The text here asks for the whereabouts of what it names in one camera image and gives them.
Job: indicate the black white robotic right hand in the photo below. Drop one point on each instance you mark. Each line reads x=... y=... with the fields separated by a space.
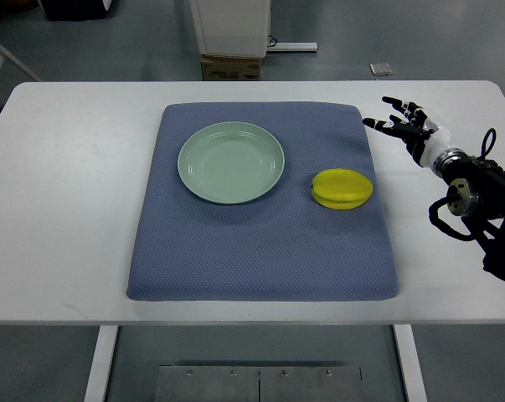
x=423 y=133

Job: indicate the yellow starfruit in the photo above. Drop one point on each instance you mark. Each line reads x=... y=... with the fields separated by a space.
x=341 y=189

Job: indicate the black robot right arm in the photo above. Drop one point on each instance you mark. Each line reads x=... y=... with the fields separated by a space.
x=474 y=206

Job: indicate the grey floor plate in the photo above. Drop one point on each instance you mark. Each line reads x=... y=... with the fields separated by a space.
x=380 y=69

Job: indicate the light green plate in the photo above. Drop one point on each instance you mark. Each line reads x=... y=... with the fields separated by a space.
x=231 y=162

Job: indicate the white table base foot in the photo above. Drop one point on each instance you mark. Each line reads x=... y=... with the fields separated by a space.
x=292 y=47

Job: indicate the blue textured mat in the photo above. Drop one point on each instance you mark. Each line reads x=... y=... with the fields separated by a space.
x=284 y=246

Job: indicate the brown cardboard box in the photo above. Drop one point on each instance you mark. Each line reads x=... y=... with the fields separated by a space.
x=215 y=68

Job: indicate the white cabinet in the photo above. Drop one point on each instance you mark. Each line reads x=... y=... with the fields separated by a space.
x=232 y=28

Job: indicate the right white table leg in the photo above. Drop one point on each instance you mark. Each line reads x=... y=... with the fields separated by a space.
x=409 y=363

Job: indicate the white table leg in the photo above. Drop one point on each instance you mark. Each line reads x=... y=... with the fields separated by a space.
x=409 y=363
x=100 y=369

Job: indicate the left white table leg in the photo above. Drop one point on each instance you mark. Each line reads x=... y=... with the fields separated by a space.
x=100 y=369

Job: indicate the dark object top left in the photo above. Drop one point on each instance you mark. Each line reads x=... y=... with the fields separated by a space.
x=75 y=10

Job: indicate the metal base plate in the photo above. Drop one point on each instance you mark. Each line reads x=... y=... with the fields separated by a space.
x=263 y=383

